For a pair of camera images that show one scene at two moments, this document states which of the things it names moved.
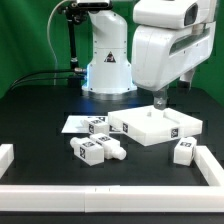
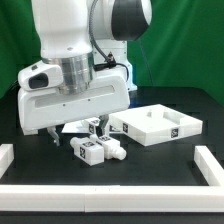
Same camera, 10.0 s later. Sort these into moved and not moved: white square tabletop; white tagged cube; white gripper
Moved: white gripper
Not moved: white tagged cube; white square tabletop
